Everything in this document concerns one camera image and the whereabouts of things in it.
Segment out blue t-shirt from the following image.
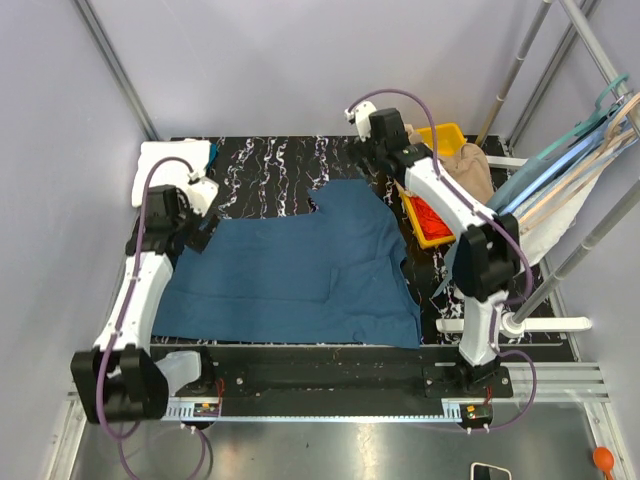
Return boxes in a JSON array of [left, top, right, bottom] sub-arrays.
[[152, 180, 422, 349]]

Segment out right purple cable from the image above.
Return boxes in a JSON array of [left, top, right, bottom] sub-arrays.
[[345, 88, 538, 435]]

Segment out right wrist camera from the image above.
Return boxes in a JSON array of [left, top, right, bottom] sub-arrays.
[[344, 100, 377, 142]]

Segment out yellow plastic bin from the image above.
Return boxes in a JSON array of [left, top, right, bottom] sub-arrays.
[[399, 122, 466, 249]]

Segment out teal clothes hanger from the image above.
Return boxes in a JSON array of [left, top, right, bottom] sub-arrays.
[[530, 74, 629, 160]]

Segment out purple cable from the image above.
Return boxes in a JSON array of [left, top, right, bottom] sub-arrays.
[[345, 88, 538, 435], [92, 156, 216, 479]]

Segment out aluminium frame rail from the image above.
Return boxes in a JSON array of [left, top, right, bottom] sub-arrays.
[[71, 348, 609, 422]]

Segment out wooden clothes hanger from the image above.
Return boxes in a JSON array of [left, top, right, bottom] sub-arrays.
[[515, 94, 639, 234]]

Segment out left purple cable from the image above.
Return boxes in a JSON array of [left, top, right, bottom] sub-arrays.
[[92, 156, 216, 479]]

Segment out beige t-shirt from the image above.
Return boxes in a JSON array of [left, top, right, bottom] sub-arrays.
[[435, 123, 494, 204]]

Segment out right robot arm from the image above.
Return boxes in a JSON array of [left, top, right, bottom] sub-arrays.
[[345, 101, 524, 397]]

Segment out orange spoon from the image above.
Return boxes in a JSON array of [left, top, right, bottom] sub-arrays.
[[592, 446, 615, 480]]

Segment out folded teal t-shirt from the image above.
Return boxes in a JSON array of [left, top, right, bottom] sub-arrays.
[[205, 143, 218, 171]]

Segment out hanging white towel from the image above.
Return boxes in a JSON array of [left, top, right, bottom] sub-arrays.
[[514, 167, 603, 266]]

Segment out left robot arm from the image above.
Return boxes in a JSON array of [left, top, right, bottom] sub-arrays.
[[70, 182, 218, 424]]

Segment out smartphone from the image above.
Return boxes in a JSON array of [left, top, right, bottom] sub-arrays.
[[470, 462, 512, 480]]

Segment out folded white t-shirt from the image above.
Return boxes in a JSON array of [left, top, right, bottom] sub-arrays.
[[131, 139, 211, 208]]

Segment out light blue clothes hanger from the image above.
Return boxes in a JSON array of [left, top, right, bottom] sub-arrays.
[[487, 130, 604, 215]]

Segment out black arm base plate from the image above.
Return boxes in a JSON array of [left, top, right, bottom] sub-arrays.
[[165, 345, 514, 422]]

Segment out orange t-shirt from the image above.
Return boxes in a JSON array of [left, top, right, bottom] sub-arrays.
[[410, 197, 452, 241]]

